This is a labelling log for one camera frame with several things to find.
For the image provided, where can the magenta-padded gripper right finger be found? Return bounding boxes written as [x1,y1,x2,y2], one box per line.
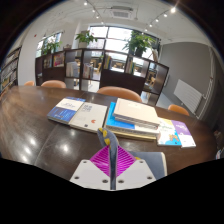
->
[116,145,157,191]

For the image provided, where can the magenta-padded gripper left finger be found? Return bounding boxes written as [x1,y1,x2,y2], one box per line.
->
[69,145,111,191]

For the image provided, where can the grey towel with yellow letters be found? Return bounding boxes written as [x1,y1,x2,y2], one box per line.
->
[96,127,168,191]

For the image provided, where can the large beige book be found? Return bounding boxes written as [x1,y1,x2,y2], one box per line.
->
[104,124,158,142]

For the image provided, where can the white book with colourful print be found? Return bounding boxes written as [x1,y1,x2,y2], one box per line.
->
[156,117,183,148]

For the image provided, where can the bright blue book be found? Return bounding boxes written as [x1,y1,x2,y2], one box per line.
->
[104,101,160,136]

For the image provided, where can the white book with red mark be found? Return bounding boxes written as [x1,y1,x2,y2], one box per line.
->
[68,101,109,134]

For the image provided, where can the purple and white book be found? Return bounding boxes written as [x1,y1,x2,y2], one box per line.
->
[170,119,197,149]

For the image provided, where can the pale grey hardcover book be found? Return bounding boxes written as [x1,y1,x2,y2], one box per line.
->
[112,97,161,130]

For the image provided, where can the blue and white book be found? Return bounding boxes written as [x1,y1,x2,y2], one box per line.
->
[46,96,87,125]

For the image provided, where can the orange chairs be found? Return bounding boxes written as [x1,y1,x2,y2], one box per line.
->
[23,79,190,117]

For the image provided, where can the dark open shelf unit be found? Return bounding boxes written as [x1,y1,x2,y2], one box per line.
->
[34,48,170,107]

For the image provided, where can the large green potted plant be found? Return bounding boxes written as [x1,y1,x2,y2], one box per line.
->
[122,29,156,58]

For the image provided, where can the small green potted plant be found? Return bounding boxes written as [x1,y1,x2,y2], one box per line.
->
[41,34,63,56]

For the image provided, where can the medium green potted plant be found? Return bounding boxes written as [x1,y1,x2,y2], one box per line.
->
[74,30,98,50]

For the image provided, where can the ceiling air conditioner unit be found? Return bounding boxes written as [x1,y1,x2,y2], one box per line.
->
[109,5,134,19]

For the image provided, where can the ceiling spotlights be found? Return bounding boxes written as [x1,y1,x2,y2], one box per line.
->
[83,0,178,29]

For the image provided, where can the large white wall radiator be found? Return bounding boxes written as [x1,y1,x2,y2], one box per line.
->
[173,78,203,114]

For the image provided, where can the tall wall bookshelf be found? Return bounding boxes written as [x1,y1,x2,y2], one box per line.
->
[0,46,23,96]

